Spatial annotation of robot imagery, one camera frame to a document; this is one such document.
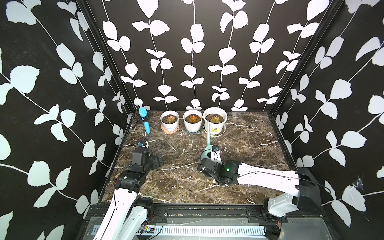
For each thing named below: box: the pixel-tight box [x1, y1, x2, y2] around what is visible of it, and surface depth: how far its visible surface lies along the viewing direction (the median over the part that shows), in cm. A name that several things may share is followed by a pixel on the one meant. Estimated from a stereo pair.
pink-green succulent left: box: [166, 115, 176, 124], surface depth 106 cm
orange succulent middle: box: [188, 115, 199, 123], surface depth 106 cm
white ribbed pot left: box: [160, 110, 180, 132], surface depth 106 cm
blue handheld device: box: [139, 107, 151, 135], surface depth 94 cm
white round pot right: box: [203, 107, 228, 135], surface depth 106 cm
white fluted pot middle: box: [183, 109, 203, 133], surface depth 106 cm
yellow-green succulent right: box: [211, 116, 221, 124], surface depth 103 cm
